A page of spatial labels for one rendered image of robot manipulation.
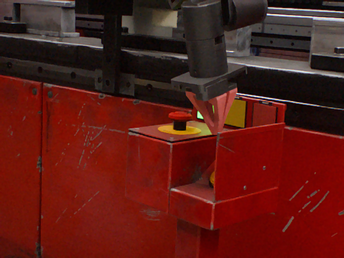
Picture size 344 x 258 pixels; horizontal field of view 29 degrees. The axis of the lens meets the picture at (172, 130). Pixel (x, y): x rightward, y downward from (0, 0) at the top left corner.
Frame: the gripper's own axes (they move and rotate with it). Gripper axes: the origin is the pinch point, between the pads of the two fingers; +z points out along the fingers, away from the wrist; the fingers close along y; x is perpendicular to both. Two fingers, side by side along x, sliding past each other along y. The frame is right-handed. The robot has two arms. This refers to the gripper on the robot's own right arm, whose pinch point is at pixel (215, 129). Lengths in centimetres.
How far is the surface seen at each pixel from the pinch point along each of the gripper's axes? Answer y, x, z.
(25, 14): 30, 99, -6
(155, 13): 37, 52, -7
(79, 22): 54, 108, 2
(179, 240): -4.5, 7.1, 19.7
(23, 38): 19, 83, -3
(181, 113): 1.9, 9.2, -0.4
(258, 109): 10.8, 0.3, 0.5
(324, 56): 36.3, 4.7, -0.9
